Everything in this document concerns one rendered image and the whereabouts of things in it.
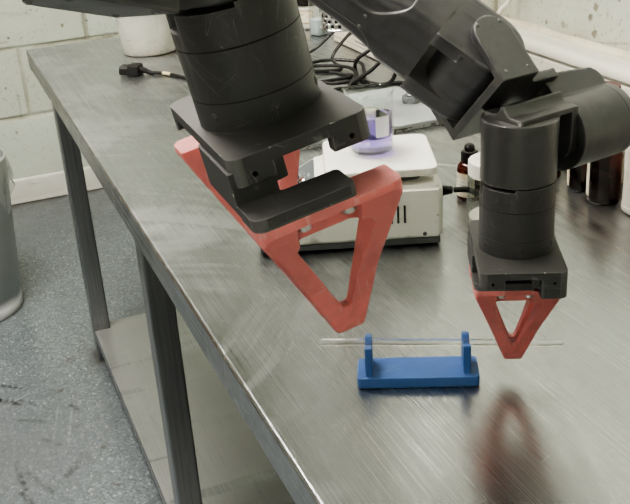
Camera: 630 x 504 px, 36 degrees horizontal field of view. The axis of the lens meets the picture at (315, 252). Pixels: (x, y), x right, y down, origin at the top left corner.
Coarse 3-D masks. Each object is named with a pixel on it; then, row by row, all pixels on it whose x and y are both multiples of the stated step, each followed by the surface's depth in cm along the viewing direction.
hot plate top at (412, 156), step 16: (400, 144) 110; (416, 144) 110; (336, 160) 106; (352, 160) 106; (368, 160) 106; (384, 160) 105; (400, 160) 105; (416, 160) 105; (432, 160) 104; (352, 176) 102
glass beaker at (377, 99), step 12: (360, 84) 108; (372, 84) 108; (384, 84) 107; (348, 96) 104; (360, 96) 103; (372, 96) 103; (384, 96) 103; (372, 108) 104; (384, 108) 104; (372, 120) 104; (384, 120) 105; (372, 132) 105; (384, 132) 105; (360, 144) 106; (372, 144) 105; (384, 144) 106; (360, 156) 106; (372, 156) 106; (384, 156) 106
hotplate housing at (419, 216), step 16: (320, 160) 113; (416, 176) 105; (432, 176) 105; (416, 192) 103; (432, 192) 103; (448, 192) 112; (400, 208) 104; (416, 208) 104; (432, 208) 104; (336, 224) 104; (352, 224) 104; (400, 224) 104; (416, 224) 104; (432, 224) 104; (304, 240) 105; (320, 240) 105; (336, 240) 105; (352, 240) 105; (400, 240) 105; (416, 240) 105; (432, 240) 105
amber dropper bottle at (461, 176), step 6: (468, 144) 114; (462, 150) 115; (468, 150) 114; (474, 150) 115; (462, 156) 115; (468, 156) 114; (462, 162) 115; (462, 168) 115; (462, 174) 115; (462, 180) 115; (462, 186) 116; (462, 192) 116; (462, 198) 116
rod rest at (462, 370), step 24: (360, 360) 83; (384, 360) 83; (408, 360) 82; (432, 360) 82; (456, 360) 82; (360, 384) 81; (384, 384) 80; (408, 384) 80; (432, 384) 80; (456, 384) 80
